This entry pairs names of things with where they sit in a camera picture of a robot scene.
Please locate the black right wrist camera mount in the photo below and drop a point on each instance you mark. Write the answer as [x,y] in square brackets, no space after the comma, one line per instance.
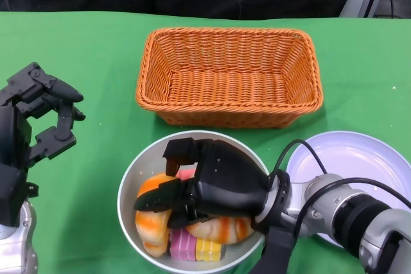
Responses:
[276,251]

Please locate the green tablecloth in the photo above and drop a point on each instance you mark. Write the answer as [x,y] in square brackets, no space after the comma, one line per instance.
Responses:
[80,62]

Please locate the salmon pink cake slice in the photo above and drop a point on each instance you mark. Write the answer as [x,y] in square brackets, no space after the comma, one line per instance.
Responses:
[184,174]

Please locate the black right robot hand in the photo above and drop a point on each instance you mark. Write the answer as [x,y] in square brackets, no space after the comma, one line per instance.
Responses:
[231,184]

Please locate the grey bowl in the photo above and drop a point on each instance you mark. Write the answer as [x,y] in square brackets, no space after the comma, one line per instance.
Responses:
[131,190]

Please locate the orange wicker basket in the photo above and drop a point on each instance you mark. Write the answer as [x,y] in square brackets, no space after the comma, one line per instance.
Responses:
[224,94]

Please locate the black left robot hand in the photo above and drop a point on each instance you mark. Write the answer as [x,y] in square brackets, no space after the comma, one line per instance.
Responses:
[13,126]

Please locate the pink striped cake slice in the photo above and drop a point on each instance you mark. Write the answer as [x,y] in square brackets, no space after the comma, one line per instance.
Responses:
[183,245]

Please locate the lavender plate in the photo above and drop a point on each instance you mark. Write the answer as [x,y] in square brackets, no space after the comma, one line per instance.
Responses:
[353,155]

